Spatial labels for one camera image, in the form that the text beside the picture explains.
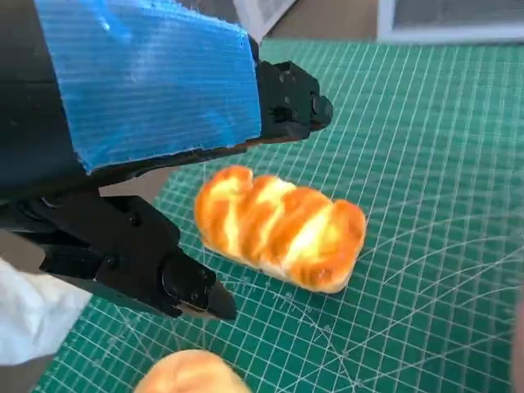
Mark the white framed mesh cabinet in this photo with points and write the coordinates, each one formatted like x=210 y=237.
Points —
x=450 y=20

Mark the round toy bread bun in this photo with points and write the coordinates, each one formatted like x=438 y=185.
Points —
x=192 y=376

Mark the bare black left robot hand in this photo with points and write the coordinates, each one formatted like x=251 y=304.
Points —
x=143 y=90

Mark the green cutting mat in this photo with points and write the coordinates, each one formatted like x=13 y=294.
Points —
x=409 y=163

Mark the white cabinet with perforated side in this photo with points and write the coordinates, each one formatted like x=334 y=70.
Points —
x=262 y=16

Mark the braided toy bread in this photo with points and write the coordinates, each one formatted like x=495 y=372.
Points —
x=278 y=233

